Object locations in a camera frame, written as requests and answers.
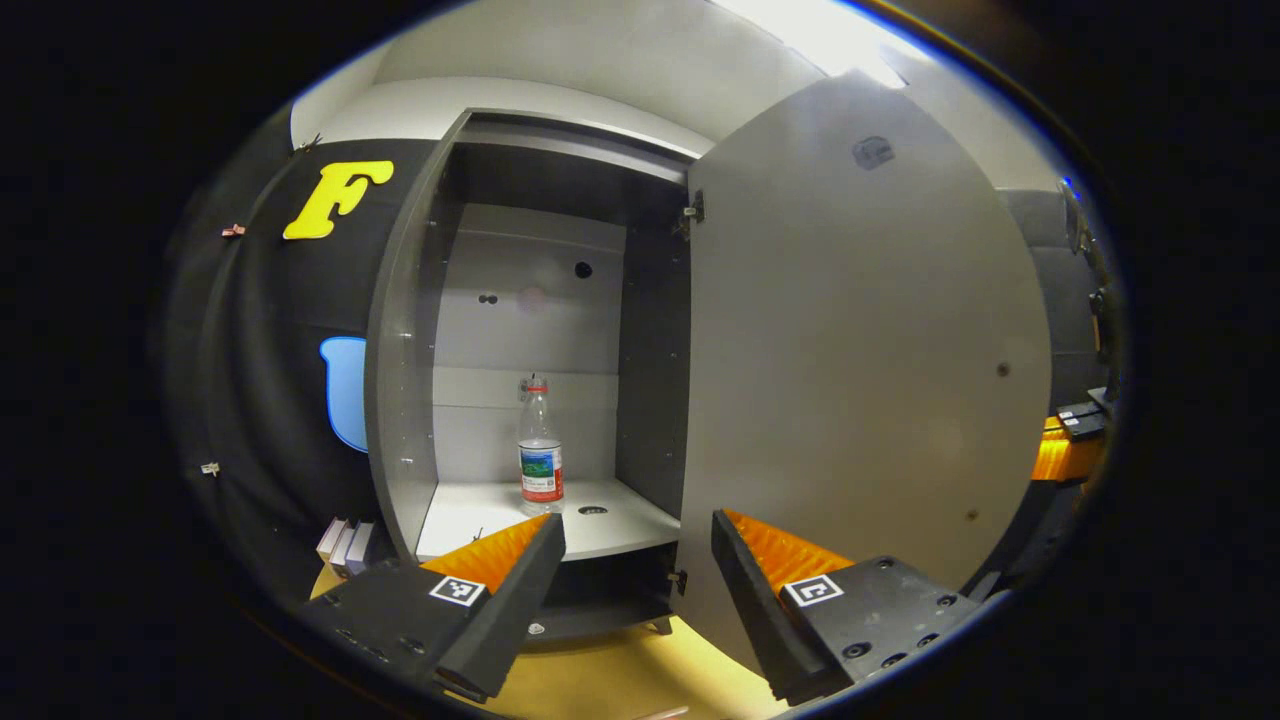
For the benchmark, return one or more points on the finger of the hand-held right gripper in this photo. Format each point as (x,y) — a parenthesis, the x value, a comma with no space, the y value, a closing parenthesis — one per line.
(1080,420)

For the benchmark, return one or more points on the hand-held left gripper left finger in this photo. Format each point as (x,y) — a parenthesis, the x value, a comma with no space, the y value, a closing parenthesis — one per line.
(505,620)

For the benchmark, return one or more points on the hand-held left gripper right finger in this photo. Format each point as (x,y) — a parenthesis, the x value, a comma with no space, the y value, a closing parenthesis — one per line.
(765,610)

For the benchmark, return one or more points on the clear plastic bottle red cap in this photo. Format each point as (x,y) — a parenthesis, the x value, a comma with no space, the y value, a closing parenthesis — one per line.
(541,470)

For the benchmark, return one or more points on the black door hinge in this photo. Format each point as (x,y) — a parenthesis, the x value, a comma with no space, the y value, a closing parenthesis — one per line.
(680,582)
(694,212)

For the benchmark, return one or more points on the grey cabinet shelf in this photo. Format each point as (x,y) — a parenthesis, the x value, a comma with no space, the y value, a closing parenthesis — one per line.
(480,515)

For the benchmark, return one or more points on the dark grey cabinet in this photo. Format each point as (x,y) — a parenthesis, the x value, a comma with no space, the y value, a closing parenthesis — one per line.
(400,400)

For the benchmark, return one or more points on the white book striped spine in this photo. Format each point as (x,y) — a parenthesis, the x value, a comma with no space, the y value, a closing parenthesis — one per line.
(343,548)

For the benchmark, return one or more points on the beige spine book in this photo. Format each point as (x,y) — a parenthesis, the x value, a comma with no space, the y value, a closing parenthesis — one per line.
(328,540)

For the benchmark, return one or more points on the black backdrop cloth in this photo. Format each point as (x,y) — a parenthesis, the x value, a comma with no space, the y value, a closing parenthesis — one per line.
(260,400)

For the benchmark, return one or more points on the ceiling light panel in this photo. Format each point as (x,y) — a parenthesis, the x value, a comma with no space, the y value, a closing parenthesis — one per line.
(830,40)

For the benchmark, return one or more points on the black cloth clip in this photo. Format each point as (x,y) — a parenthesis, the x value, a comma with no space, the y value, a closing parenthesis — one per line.
(310,143)

